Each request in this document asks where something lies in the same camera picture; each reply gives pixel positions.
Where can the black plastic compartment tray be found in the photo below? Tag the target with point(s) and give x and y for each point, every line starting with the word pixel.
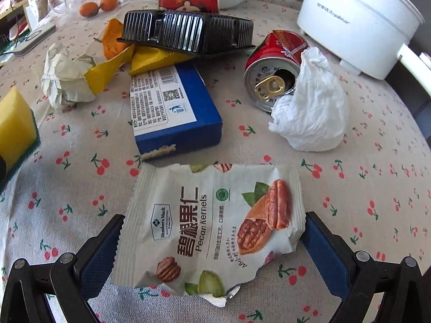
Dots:
pixel 188 30

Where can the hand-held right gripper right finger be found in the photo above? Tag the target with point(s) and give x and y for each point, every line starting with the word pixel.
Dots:
pixel 325 252

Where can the white pecan snack packet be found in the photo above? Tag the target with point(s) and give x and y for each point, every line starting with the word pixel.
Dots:
pixel 202 208

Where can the red cartoon drink can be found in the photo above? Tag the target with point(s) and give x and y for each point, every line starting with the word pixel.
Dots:
pixel 188 3

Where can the white electric cooker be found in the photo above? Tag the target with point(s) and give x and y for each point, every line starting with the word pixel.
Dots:
pixel 353 23

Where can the blue cardboard box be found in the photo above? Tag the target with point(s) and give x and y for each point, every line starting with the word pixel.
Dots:
pixel 202 114

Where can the crumpled beige paper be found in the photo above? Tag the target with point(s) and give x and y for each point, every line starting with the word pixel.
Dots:
pixel 64 70

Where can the small orange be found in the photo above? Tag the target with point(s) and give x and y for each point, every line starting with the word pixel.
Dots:
pixel 88 9
pixel 109 0

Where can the crushed red drink can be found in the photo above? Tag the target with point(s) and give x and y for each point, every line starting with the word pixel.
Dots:
pixel 269 57

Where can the cherry print tablecloth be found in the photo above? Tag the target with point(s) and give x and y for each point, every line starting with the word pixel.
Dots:
pixel 370 175

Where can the crumpled white tissue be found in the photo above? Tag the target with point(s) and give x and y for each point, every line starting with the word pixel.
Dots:
pixel 313 107

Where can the yellow sponge with green pad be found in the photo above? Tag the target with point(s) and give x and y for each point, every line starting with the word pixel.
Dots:
pixel 15 121

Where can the orange peel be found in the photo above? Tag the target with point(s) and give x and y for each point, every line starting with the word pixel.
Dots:
pixel 112 40

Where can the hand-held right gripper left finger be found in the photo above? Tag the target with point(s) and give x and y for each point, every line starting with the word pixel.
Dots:
pixel 101 259

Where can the yellow snack wrapper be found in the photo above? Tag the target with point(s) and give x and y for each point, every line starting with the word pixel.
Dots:
pixel 107 70

